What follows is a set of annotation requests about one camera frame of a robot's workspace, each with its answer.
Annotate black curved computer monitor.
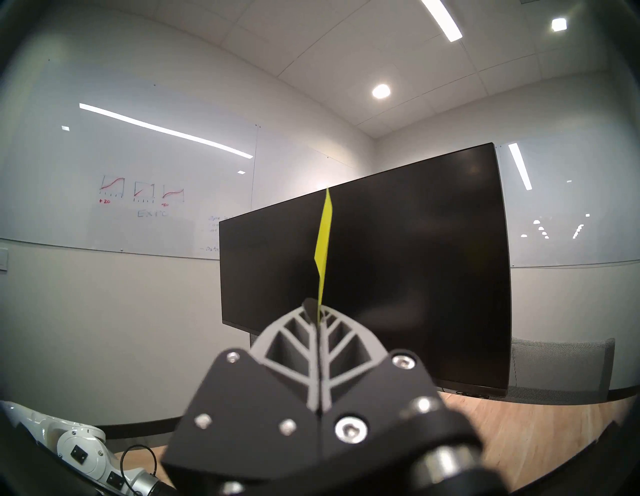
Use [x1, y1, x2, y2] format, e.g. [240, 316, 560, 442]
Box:
[218, 142, 513, 399]

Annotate grey mesh office chair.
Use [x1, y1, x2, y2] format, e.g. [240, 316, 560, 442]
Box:
[510, 337, 616, 403]

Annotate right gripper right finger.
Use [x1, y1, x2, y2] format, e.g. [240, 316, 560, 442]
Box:
[320, 306, 484, 464]

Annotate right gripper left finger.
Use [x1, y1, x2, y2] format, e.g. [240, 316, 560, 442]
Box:
[162, 299, 321, 481]

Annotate glass whiteboard with writing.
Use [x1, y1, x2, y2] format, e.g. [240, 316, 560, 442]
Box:
[0, 60, 261, 261]

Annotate glass whiteboard without writing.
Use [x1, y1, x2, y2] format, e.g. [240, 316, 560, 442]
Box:
[495, 132, 640, 268]

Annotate yellow sticky note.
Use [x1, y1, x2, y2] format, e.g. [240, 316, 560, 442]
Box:
[313, 187, 334, 326]

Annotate linear ceiling light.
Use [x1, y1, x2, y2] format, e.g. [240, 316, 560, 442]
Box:
[420, 0, 463, 43]

